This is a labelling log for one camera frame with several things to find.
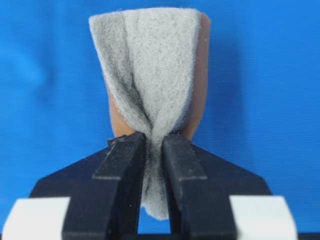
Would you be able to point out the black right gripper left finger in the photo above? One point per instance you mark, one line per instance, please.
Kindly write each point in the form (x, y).
(96, 198)

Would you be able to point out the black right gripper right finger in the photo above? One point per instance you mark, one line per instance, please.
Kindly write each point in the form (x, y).
(210, 198)

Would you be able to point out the grey and tan sponge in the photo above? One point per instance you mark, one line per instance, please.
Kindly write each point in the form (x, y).
(148, 58)

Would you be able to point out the blue table cloth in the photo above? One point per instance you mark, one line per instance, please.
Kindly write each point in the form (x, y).
(262, 109)

